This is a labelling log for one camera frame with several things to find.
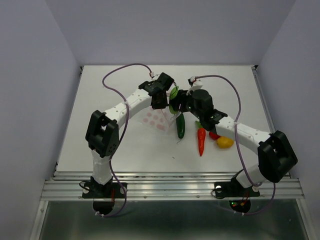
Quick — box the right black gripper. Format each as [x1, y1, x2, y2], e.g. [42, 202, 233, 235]
[169, 87, 203, 120]

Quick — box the clear pink-dotted zip bag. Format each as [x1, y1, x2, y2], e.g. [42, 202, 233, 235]
[138, 106, 178, 133]

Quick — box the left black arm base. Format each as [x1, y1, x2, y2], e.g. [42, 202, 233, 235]
[78, 176, 127, 218]

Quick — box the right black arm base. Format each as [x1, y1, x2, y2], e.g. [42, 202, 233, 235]
[210, 170, 260, 216]

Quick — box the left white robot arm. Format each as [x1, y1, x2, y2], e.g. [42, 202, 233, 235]
[85, 73, 174, 197]

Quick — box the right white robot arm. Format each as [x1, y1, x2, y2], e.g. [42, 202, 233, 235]
[169, 89, 298, 195]

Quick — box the dark green cucumber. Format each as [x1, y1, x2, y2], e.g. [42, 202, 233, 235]
[175, 113, 186, 143]

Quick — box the orange carrot with leaves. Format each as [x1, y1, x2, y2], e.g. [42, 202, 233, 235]
[195, 121, 206, 156]

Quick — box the red bell pepper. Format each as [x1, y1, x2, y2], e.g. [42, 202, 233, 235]
[208, 131, 221, 141]

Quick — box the yellow lemon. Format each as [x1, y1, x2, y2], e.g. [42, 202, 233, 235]
[216, 136, 234, 149]

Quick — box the aluminium rail frame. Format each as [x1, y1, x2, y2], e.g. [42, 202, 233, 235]
[31, 65, 317, 240]

